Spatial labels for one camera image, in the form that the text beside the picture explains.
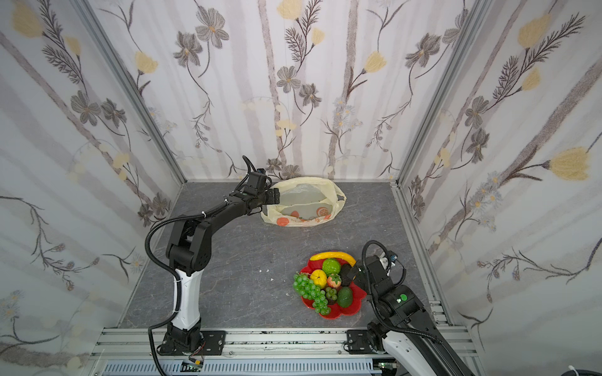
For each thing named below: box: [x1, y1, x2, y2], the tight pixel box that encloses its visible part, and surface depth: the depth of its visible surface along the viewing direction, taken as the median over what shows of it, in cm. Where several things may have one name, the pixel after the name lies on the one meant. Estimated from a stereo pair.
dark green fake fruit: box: [337, 286, 354, 308], surface depth 81 cm
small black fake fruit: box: [340, 263, 352, 287], surface depth 86 cm
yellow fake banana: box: [309, 251, 356, 268], surface depth 88 cm
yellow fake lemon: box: [309, 268, 327, 290], surface depth 84 cm
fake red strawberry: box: [326, 273, 342, 289], surface depth 82 cm
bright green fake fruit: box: [322, 257, 341, 275], surface depth 87 cm
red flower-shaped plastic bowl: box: [300, 259, 367, 320], surface depth 81 cm
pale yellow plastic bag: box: [261, 176, 348, 227], surface depth 109 cm
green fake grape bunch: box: [292, 273, 331, 316], surface depth 80 cm
